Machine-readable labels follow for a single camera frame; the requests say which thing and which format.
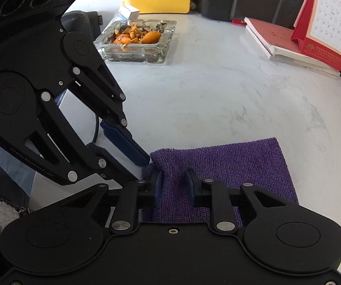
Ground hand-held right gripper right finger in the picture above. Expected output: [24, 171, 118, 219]
[187, 168, 291, 233]

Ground pile of orange peels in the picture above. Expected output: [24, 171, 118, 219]
[111, 22, 163, 46]

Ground purple towel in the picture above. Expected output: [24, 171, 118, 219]
[141, 137, 299, 224]

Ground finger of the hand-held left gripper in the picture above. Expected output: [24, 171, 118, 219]
[10, 90, 139, 188]
[68, 46, 151, 167]

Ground red desk calendar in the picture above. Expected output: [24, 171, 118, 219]
[291, 0, 341, 72]

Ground thin gripper cable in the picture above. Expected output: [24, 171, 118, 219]
[91, 107, 100, 144]

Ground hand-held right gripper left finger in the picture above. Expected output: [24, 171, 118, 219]
[60, 171, 163, 232]

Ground glass ashtray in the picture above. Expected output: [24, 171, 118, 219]
[93, 19, 177, 65]

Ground small white box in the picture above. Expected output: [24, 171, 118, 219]
[120, 5, 140, 20]

